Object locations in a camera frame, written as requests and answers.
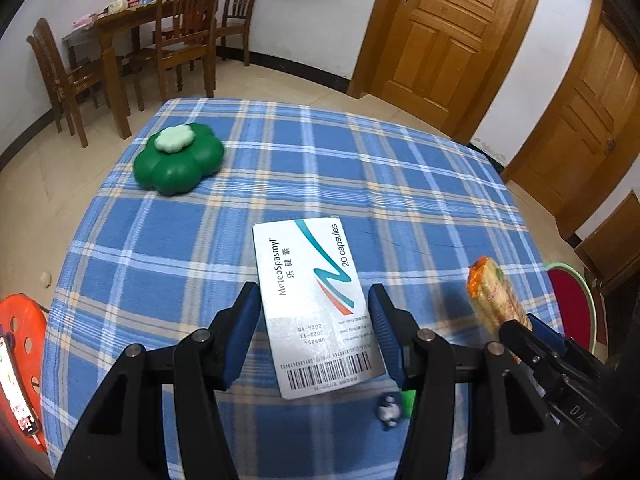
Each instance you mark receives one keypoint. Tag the wooden panel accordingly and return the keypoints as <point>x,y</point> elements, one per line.
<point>615,247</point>

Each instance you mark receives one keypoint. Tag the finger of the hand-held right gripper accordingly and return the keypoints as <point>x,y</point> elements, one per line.
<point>522,342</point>
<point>547,331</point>

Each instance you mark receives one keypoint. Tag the panelled wooden door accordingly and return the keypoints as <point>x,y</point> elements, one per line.
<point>575,130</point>

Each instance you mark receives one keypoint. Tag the small wooden chair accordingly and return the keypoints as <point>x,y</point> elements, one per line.
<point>242,5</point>

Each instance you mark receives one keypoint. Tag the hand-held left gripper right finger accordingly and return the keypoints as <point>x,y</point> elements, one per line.
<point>387,340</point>

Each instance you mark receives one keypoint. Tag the white medicine box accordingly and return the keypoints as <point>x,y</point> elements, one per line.
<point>310,300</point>

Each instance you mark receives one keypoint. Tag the green flower-shaped container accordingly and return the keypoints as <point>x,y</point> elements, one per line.
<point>177,165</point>

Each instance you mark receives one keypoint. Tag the pink packet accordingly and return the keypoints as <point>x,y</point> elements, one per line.
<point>84,21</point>

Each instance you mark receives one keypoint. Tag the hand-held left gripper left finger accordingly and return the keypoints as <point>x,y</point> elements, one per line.
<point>245,330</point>

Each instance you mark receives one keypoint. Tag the curved-back wooden chair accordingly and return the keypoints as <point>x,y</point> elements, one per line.
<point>52,70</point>

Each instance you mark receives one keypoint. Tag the large wooden chair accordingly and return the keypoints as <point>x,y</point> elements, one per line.
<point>185,20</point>

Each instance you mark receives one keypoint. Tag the red white small packet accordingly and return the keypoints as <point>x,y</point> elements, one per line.
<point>133,3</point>

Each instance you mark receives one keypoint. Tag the red round stool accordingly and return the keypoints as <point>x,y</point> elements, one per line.
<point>575,305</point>

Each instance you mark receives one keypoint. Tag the orange yellow snack packet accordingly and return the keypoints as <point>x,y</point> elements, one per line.
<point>492,290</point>

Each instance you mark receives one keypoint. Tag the red plastic stool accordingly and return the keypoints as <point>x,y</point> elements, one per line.
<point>22,315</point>

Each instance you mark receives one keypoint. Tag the small panda figurine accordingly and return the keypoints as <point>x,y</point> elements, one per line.
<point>391,408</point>

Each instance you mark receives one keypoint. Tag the cream round item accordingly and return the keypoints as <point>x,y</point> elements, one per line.
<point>117,6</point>

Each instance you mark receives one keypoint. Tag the wooden dining table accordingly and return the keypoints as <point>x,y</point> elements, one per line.
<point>122,22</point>

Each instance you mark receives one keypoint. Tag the blue plaid tablecloth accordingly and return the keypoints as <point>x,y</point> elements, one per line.
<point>350,175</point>

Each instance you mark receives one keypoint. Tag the smartphone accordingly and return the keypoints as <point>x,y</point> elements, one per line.
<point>12,385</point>

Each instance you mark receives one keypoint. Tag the small beige floor scrap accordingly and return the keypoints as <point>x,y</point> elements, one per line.
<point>46,278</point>

